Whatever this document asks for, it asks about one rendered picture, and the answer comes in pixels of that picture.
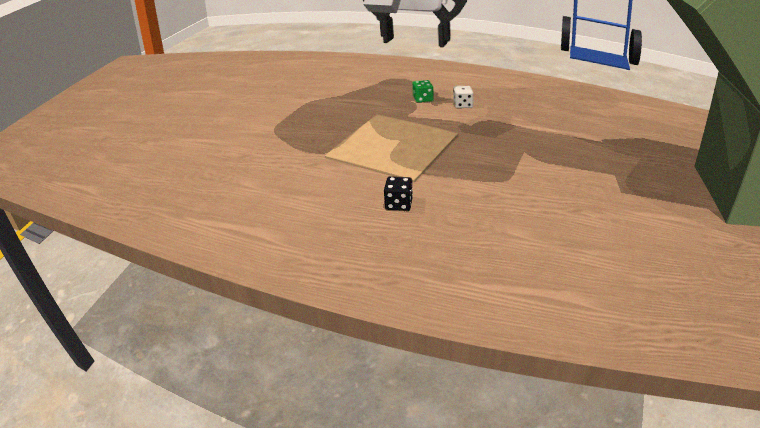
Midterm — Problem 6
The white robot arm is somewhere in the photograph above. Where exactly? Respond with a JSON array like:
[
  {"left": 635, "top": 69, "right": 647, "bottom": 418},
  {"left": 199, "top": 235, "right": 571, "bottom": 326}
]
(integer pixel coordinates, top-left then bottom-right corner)
[{"left": 363, "top": 0, "right": 401, "bottom": 13}]

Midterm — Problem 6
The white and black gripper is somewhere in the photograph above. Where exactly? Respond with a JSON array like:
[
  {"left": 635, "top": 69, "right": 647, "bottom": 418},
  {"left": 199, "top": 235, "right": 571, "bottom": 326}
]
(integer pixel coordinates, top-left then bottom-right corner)
[{"left": 371, "top": 0, "right": 467, "bottom": 48}]

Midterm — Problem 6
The black die with white pips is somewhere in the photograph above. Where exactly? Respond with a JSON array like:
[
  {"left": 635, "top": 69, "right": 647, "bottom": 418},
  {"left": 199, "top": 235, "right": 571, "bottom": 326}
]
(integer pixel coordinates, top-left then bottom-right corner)
[{"left": 384, "top": 176, "right": 413, "bottom": 211}]

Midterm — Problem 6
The green die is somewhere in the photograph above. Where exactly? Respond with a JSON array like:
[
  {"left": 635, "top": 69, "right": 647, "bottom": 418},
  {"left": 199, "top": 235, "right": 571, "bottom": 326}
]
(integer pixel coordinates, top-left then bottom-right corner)
[{"left": 412, "top": 80, "right": 434, "bottom": 103}]

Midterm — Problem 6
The tan flat square mat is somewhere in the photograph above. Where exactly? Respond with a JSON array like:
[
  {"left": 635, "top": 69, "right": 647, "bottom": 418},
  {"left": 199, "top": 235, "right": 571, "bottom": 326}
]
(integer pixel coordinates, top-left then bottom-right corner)
[{"left": 325, "top": 115, "right": 458, "bottom": 182}]

